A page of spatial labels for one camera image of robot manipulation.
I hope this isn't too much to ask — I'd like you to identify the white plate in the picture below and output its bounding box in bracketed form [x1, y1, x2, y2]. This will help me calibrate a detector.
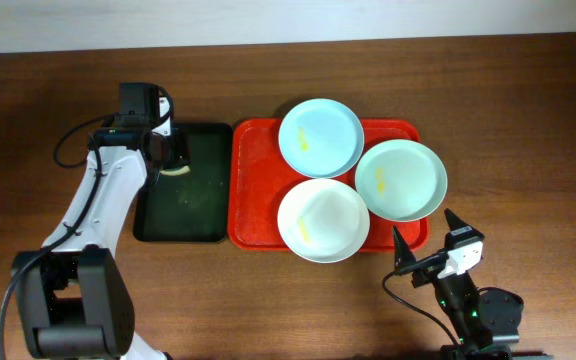
[277, 179, 370, 264]

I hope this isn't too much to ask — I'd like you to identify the pale green plate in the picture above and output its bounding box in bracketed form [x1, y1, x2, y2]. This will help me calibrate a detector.
[355, 139, 448, 222]

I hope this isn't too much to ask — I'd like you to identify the green and yellow sponge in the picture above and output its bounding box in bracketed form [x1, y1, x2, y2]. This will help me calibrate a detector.
[160, 165, 190, 176]

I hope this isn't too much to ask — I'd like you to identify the black water tray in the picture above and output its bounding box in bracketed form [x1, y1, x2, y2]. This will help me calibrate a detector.
[133, 123, 233, 243]

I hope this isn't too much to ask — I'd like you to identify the light blue plate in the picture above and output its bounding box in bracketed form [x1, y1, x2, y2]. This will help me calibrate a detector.
[277, 98, 365, 178]

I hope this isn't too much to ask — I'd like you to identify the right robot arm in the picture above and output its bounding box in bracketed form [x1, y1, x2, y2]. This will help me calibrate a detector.
[382, 209, 551, 359]

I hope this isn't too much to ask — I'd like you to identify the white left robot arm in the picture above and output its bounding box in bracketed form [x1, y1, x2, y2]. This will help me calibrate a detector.
[5, 130, 190, 359]

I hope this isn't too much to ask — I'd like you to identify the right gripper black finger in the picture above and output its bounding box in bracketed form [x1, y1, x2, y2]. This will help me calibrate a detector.
[392, 226, 417, 273]
[444, 208, 485, 243]

